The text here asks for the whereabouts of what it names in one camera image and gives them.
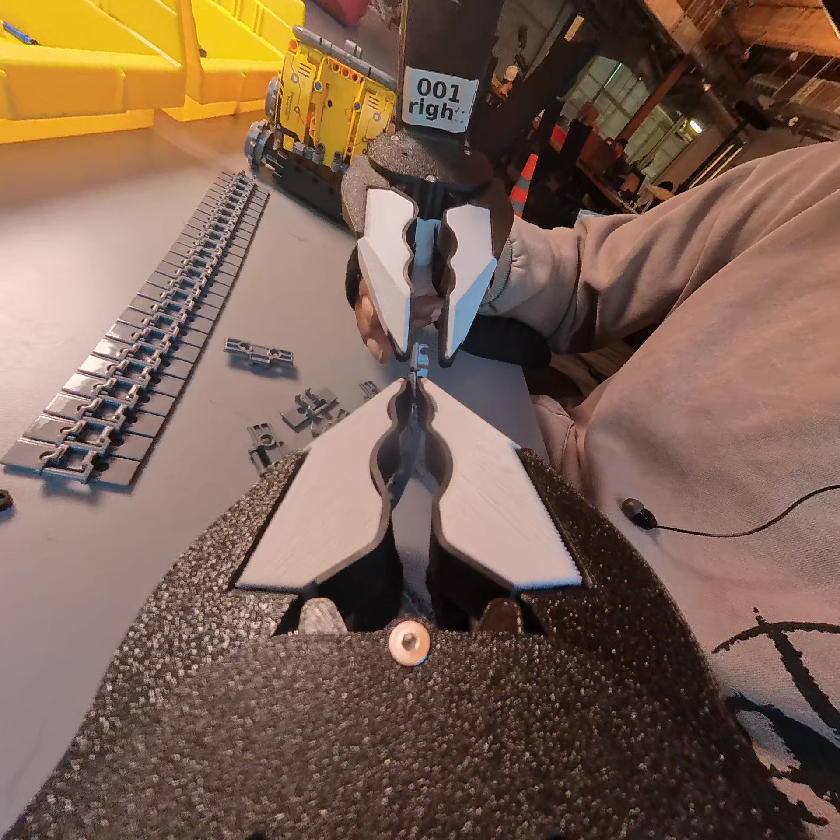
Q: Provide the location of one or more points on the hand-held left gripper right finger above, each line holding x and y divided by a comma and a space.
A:
505, 518

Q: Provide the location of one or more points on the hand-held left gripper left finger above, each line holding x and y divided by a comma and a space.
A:
321, 518

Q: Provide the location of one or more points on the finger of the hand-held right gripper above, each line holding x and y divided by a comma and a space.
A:
384, 262
472, 262

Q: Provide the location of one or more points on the grey toy track belt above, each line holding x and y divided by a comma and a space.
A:
151, 328
421, 359

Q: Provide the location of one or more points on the yellow toy robot vehicle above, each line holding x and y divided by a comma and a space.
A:
328, 98

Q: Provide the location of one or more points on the double grey track link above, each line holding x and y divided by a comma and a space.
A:
258, 354

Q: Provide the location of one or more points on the person's right forearm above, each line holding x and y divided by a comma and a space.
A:
656, 262

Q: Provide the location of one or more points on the grey desk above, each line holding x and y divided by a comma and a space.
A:
98, 558

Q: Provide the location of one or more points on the person's right hand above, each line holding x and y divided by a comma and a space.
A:
371, 321

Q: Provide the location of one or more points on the black chair armrest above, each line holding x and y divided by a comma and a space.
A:
512, 341

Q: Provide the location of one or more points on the orange traffic cone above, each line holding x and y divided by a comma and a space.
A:
523, 190

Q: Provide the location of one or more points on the yellow plastic storage bin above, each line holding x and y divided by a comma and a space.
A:
79, 85
229, 65

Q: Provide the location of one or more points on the person's beige hoodie torso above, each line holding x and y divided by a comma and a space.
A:
722, 446

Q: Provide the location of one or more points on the cluster of blue grey pieces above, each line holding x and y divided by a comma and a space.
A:
16, 29

